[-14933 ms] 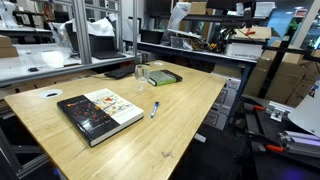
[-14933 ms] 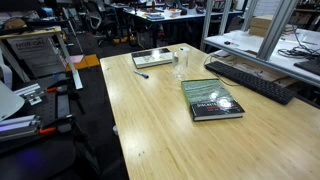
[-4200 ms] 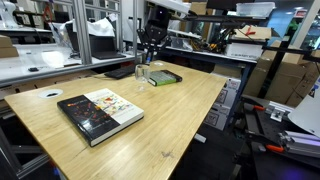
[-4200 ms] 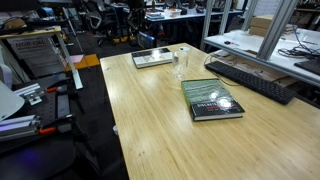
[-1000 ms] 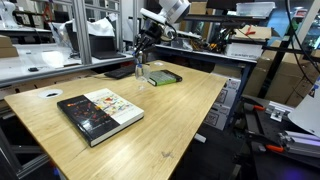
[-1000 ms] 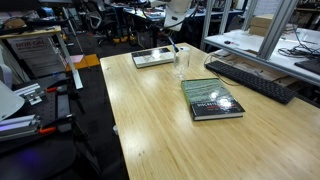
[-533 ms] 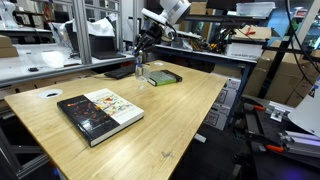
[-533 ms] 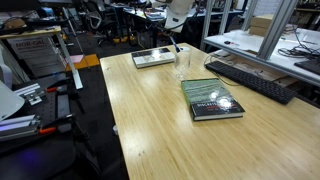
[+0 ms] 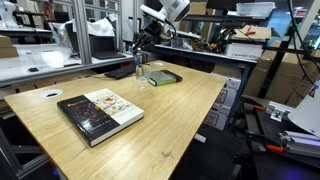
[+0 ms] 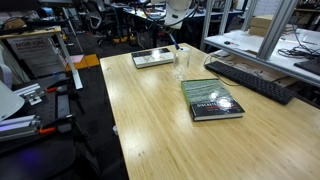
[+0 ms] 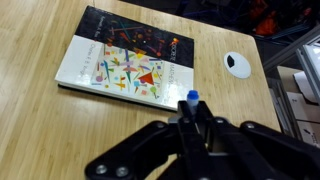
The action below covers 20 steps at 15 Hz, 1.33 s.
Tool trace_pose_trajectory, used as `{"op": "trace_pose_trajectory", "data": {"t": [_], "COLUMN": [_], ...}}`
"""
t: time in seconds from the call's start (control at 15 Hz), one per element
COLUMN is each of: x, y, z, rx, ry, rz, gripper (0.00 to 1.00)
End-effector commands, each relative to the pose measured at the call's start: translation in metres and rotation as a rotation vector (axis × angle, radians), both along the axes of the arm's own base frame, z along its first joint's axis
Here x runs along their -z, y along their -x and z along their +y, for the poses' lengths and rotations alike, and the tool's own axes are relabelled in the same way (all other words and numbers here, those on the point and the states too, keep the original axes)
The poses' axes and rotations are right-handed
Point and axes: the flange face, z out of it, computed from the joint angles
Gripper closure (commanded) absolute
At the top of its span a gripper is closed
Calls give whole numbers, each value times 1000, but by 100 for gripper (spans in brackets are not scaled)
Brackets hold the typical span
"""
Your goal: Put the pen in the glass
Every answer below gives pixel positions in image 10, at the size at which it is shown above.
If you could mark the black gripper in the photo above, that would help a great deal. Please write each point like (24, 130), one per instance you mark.
(167, 28)

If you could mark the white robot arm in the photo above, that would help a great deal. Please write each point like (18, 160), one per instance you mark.
(178, 11)

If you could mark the clear drinking glass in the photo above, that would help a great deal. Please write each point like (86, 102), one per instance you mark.
(181, 65)

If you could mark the blue book stack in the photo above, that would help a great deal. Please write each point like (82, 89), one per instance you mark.
(154, 16)

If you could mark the white and black flat book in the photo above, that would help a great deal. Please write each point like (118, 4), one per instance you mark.
(152, 58)

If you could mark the white top background table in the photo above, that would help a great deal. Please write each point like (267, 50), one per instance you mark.
(213, 14)

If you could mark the white shelf board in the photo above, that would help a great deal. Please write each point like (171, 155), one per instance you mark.
(243, 45)

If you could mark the green hardcover book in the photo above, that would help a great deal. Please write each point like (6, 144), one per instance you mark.
(208, 96)

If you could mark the orange floor mat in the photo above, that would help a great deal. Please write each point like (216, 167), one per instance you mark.
(90, 61)

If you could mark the stacked cardboard boxes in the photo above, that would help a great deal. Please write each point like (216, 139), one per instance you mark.
(260, 25)

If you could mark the pink paper sheet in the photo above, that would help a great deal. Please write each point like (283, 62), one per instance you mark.
(76, 59)

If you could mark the black computer keyboard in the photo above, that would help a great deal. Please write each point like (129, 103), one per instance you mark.
(250, 81)

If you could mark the grey printed sign board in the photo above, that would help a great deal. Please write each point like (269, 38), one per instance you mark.
(36, 55)

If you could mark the black flat device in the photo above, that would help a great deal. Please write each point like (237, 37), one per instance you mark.
(309, 66)

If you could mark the white curved panel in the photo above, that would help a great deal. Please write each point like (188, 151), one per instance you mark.
(8, 101)

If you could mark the long aluminium extrusion bar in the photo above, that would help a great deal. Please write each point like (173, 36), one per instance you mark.
(18, 128)

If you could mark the thin aluminium frame post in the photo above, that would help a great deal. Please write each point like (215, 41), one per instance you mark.
(225, 16)
(206, 23)
(249, 15)

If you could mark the thick aluminium frame post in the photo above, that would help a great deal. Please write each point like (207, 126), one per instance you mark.
(275, 30)

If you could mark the short aluminium extrusion bracket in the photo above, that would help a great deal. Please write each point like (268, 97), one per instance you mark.
(30, 95)

